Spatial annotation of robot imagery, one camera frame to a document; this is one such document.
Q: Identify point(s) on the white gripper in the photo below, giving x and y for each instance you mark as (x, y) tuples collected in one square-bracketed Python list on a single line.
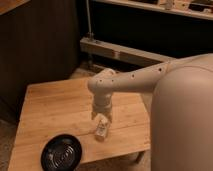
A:
[(102, 108)]

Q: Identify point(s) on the small white plastic bottle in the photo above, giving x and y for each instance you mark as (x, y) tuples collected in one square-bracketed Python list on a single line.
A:
[(102, 128)]

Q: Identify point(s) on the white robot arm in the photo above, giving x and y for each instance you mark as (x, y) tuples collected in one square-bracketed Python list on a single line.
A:
[(181, 117)]

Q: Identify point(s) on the black ceramic bowl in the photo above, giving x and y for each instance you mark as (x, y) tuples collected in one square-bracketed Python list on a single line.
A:
[(61, 153)]

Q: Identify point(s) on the wooden table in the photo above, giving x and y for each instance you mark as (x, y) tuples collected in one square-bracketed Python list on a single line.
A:
[(64, 107)]

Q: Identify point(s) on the grey metal beam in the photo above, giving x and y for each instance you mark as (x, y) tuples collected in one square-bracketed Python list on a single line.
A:
[(121, 53)]

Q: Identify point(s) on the grey vertical pole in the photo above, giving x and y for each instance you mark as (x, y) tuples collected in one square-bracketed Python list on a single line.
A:
[(90, 31)]

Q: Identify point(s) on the wooden shelf board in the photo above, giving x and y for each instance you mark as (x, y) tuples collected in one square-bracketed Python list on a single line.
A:
[(156, 8)]

